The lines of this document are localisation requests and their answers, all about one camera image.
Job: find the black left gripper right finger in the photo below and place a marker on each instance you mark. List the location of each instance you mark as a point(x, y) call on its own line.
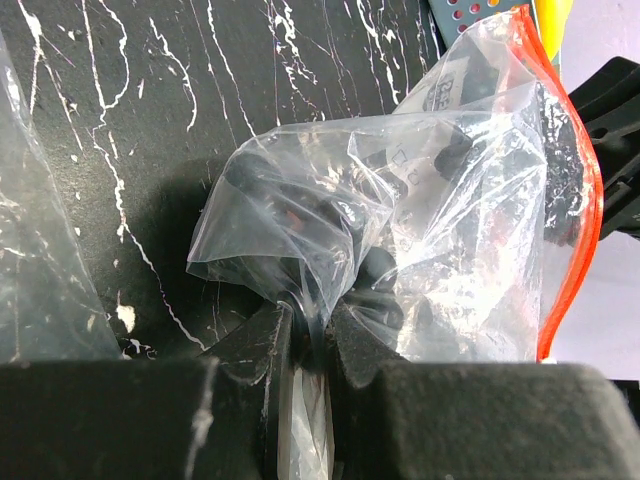
point(394, 419)

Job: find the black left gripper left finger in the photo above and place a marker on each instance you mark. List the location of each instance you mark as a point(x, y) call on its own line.
point(223, 415)

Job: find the yellow fake banana bunch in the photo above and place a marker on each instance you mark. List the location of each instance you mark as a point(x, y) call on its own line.
point(551, 17)

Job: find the clear zip bag red seal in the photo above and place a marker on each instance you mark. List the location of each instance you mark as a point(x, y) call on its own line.
point(498, 66)

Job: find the dark fake grape bunch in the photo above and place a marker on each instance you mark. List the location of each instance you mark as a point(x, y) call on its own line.
point(438, 227)

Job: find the light blue plastic basket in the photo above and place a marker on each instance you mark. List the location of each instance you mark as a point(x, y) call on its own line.
point(455, 15)

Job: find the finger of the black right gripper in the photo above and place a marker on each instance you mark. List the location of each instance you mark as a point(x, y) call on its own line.
point(608, 105)

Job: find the clear bag with green food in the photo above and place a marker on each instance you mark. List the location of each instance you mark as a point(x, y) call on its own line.
point(49, 307)

